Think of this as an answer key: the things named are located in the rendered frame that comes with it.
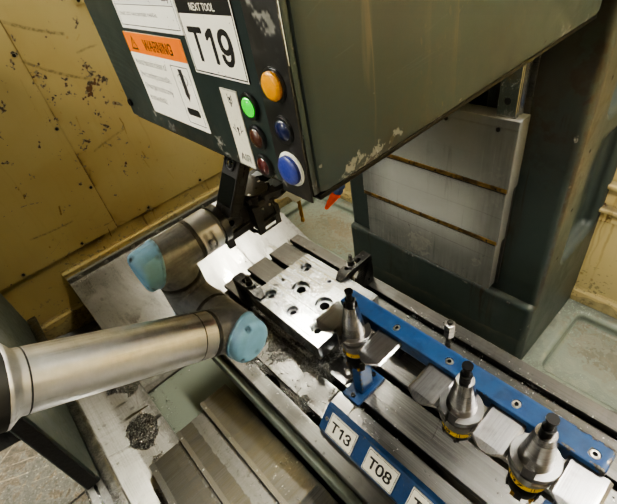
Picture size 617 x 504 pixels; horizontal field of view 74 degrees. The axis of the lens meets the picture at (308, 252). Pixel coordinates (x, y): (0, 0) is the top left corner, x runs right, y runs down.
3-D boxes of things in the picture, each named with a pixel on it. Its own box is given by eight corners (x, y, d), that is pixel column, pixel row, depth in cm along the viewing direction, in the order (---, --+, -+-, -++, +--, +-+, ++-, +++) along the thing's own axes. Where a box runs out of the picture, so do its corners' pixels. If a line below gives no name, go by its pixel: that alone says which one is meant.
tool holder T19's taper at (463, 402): (483, 403, 62) (489, 378, 57) (466, 424, 60) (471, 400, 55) (456, 385, 64) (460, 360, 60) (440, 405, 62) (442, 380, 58)
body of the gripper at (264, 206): (261, 206, 84) (213, 238, 79) (250, 170, 78) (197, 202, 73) (285, 219, 79) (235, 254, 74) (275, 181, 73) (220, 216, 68)
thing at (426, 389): (431, 414, 63) (431, 411, 63) (403, 393, 67) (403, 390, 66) (457, 383, 66) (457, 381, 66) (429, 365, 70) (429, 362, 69)
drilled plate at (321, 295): (320, 360, 106) (317, 348, 103) (254, 305, 124) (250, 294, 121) (378, 307, 116) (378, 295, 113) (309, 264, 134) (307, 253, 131)
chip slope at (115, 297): (170, 426, 134) (136, 382, 117) (98, 322, 176) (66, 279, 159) (355, 275, 173) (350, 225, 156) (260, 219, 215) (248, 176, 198)
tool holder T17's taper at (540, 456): (560, 453, 55) (572, 429, 51) (548, 481, 53) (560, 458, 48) (525, 433, 57) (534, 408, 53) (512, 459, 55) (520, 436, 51)
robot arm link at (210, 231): (175, 213, 71) (199, 230, 66) (197, 200, 73) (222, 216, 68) (191, 246, 76) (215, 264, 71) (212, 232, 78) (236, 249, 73)
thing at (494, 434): (500, 466, 56) (500, 463, 56) (464, 439, 60) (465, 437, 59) (525, 429, 59) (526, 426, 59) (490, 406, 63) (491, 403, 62)
